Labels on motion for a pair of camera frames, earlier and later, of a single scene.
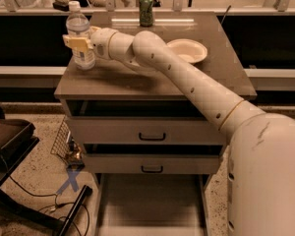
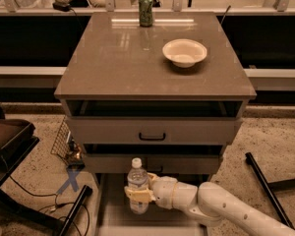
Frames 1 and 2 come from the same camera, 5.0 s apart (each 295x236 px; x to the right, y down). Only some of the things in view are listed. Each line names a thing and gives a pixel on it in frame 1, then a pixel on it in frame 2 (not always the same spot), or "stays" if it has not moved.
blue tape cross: (72, 180) stays
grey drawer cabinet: (127, 120) stays
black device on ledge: (61, 5) stays
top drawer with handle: (148, 131) stays
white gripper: (99, 43) → (162, 191)
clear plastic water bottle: (79, 25) → (137, 178)
